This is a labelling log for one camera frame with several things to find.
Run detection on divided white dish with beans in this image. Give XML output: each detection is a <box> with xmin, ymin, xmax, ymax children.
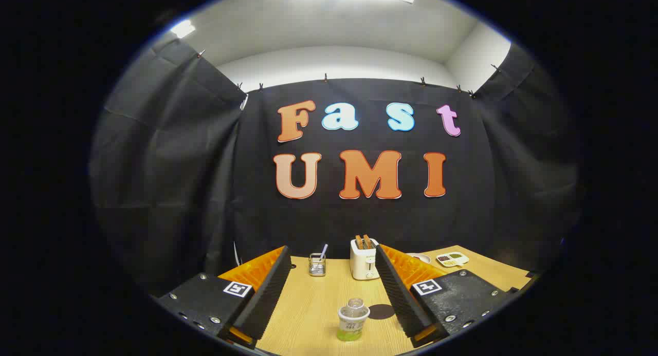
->
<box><xmin>436</xmin><ymin>251</ymin><xmax>470</xmax><ymax>268</ymax></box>

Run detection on white toaster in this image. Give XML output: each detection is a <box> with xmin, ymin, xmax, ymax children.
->
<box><xmin>350</xmin><ymin>237</ymin><xmax>381</xmax><ymax>280</ymax></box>

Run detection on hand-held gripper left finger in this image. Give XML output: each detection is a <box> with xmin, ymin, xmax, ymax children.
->
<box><xmin>154</xmin><ymin>246</ymin><xmax>293</xmax><ymax>349</ymax></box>

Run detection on wooden table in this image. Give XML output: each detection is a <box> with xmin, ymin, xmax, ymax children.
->
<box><xmin>255</xmin><ymin>246</ymin><xmax>533</xmax><ymax>356</ymax></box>

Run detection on black backdrop cloth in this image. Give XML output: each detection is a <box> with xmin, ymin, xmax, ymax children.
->
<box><xmin>90</xmin><ymin>35</ymin><xmax>584</xmax><ymax>295</ymax></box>

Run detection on clear plastic juice bottle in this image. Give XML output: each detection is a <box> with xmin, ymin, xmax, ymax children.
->
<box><xmin>337</xmin><ymin>298</ymin><xmax>371</xmax><ymax>342</ymax></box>

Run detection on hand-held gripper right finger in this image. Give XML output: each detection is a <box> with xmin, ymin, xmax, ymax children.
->
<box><xmin>374</xmin><ymin>244</ymin><xmax>538</xmax><ymax>349</ymax></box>

